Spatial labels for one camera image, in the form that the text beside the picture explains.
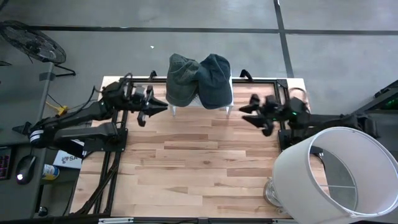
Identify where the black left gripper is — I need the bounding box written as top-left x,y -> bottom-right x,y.
102,81 -> 169,128

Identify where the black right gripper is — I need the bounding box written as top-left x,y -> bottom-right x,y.
238,93 -> 312,137

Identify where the dark green cap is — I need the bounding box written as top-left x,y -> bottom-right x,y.
165,52 -> 200,108

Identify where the dark slate blue cap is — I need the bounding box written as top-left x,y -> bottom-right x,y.
195,53 -> 234,110

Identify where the white perforated metal shelf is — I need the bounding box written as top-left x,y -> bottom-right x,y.
167,70 -> 234,118

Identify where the white lamp shade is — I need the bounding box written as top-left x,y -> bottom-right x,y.
272,126 -> 398,224

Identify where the silver lamp base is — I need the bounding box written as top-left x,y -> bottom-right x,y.
263,179 -> 292,218

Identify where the yellow power plug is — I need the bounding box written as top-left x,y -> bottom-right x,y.
45,101 -> 69,117

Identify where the white printed cardboard box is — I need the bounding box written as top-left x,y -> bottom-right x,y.
52,139 -> 85,170

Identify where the white and yellow can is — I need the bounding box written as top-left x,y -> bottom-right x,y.
42,164 -> 60,181

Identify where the black equipment cart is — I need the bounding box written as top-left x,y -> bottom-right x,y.
354,79 -> 398,131

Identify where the grey desk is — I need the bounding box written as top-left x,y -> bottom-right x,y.
0,62 -> 55,220

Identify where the black floor fan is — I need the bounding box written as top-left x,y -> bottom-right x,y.
0,20 -> 77,78

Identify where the black computer mouse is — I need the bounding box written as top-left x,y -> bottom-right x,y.
15,154 -> 37,185

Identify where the black keyboard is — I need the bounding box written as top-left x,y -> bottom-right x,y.
0,146 -> 12,181

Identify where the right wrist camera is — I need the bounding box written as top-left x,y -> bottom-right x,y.
264,95 -> 280,109

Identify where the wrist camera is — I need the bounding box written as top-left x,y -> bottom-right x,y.
264,95 -> 280,109
132,86 -> 146,103

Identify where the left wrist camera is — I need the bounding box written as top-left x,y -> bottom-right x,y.
132,86 -> 146,103

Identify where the black aluminium table frame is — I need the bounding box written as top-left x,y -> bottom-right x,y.
70,76 -> 317,218

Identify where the black desk bracket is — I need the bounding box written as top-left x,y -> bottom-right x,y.
12,121 -> 32,135

